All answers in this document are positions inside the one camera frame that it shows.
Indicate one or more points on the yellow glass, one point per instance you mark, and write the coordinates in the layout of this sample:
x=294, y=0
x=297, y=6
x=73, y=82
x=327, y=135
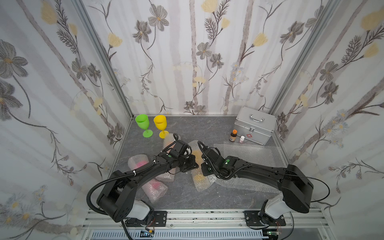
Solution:
x=161, y=124

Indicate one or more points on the green plastic wine glass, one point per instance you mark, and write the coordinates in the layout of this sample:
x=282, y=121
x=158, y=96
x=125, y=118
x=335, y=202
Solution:
x=143, y=123

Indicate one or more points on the silver aluminium case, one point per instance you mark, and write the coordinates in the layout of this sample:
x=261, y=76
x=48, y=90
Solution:
x=255, y=126

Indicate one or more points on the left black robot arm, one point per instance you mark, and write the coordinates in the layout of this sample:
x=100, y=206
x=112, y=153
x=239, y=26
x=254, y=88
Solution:
x=116, y=196

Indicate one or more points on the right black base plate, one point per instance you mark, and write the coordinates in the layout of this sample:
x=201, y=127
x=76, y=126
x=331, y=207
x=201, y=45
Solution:
x=255, y=219

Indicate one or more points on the orange glass in bubble wrap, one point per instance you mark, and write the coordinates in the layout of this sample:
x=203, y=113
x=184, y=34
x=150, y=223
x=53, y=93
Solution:
x=170, y=175

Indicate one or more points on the pink glass in bubble wrap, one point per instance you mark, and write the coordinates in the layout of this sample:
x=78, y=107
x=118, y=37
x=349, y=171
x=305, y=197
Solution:
x=154, y=189

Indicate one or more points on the brown bottle orange cap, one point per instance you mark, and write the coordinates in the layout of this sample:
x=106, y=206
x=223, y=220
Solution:
x=233, y=136

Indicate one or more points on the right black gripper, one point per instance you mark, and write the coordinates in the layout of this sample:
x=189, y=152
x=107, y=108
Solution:
x=206, y=169

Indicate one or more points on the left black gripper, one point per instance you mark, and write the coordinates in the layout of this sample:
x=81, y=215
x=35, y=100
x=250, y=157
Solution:
x=190, y=163

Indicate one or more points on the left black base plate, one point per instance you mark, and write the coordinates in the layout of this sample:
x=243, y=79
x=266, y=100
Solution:
x=157, y=218

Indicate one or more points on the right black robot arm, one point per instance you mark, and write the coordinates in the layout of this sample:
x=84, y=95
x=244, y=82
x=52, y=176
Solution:
x=295, y=188

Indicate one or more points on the white slotted cable duct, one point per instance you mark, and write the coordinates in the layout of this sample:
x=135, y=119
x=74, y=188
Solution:
x=187, y=234

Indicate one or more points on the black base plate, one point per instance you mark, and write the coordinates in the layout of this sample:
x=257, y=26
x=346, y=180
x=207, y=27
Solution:
x=157, y=218
x=255, y=219

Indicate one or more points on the amber glass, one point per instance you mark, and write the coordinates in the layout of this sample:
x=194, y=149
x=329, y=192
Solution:
x=201, y=182

